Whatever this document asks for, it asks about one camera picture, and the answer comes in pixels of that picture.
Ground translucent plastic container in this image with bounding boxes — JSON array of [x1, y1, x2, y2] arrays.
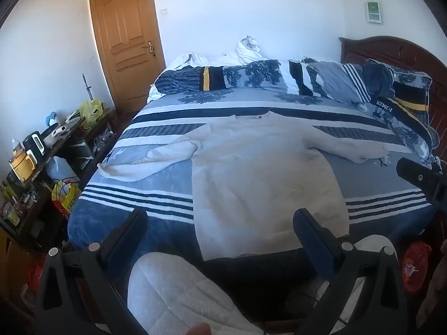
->
[[45, 156, 75, 185]]

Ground wooden door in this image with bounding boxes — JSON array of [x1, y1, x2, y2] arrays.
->
[[89, 0, 166, 114]]

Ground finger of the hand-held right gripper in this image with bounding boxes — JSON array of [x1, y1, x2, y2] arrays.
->
[[396, 157, 441, 191]]

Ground patterned pillow with yellow stripe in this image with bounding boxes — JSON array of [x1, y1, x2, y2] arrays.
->
[[367, 59, 441, 161]]

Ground black and white appliance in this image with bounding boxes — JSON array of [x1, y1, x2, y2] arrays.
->
[[23, 131, 46, 157]]

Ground person's left hand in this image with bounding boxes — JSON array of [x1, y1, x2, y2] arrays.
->
[[182, 323, 212, 335]]

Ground person's white quilted trousers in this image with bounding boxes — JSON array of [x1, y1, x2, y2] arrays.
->
[[127, 234, 399, 335]]

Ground white handheld appliance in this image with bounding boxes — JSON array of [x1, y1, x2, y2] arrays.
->
[[44, 124, 72, 147]]

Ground dark wooden side table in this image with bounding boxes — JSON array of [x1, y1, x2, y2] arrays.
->
[[0, 108, 117, 252]]

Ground blue patterned quilt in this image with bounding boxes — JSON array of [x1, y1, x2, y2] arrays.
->
[[154, 59, 315, 96]]

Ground thin metal rod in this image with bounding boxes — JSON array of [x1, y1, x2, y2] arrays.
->
[[81, 73, 95, 102]]

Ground red plastic bag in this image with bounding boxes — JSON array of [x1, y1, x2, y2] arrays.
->
[[401, 241, 434, 294]]

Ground cream knitted sweater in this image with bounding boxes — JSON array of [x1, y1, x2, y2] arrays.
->
[[98, 111, 390, 262]]

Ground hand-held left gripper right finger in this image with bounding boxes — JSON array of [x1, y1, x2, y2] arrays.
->
[[293, 209, 408, 335]]

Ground dark blue fleece cloth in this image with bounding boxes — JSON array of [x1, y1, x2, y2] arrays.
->
[[361, 59, 395, 98]]

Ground yellow and red bag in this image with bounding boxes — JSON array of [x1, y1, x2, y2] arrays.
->
[[52, 178, 82, 213]]

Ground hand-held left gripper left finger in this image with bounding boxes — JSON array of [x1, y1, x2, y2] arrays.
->
[[35, 209, 149, 335]]

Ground yellow jug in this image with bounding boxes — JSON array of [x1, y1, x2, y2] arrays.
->
[[9, 150, 37, 182]]

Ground grey striped pillow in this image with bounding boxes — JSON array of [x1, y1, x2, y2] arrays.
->
[[307, 61, 374, 103]]

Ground yellow plastic bag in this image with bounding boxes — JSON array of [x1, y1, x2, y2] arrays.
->
[[80, 99, 104, 129]]

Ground white wall control panel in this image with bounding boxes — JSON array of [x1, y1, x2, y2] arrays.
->
[[365, 1, 382, 24]]

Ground bed with striped blue sheet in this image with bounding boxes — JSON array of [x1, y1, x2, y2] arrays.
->
[[68, 87, 437, 262]]

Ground white duvet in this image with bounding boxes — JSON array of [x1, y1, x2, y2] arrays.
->
[[148, 36, 266, 100]]

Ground dark wooden headboard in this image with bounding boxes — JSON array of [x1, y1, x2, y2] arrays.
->
[[339, 35, 447, 154]]

